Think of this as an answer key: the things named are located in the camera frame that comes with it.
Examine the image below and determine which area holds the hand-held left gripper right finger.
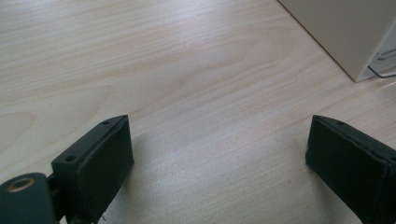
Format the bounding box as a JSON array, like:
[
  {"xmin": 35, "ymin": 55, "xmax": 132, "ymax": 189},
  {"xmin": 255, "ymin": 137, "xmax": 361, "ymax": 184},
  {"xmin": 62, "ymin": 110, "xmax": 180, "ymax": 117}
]
[{"xmin": 304, "ymin": 114, "xmax": 396, "ymax": 224}]

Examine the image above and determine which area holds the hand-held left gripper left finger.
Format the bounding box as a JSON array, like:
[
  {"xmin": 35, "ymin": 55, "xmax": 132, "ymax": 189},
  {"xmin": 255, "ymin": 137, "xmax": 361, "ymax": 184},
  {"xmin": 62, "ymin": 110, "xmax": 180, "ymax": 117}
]
[{"xmin": 50, "ymin": 114, "xmax": 135, "ymax": 224}]

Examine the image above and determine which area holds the white box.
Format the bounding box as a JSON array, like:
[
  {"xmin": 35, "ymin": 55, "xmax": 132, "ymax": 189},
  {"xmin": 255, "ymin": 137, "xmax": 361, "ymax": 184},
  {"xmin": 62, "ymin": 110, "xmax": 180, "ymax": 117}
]
[{"xmin": 277, "ymin": 0, "xmax": 396, "ymax": 83}]

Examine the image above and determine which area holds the dark cable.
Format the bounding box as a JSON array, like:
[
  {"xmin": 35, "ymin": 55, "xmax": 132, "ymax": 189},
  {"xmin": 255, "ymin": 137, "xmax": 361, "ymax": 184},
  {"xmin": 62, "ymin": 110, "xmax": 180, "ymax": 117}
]
[{"xmin": 367, "ymin": 64, "xmax": 396, "ymax": 79}]

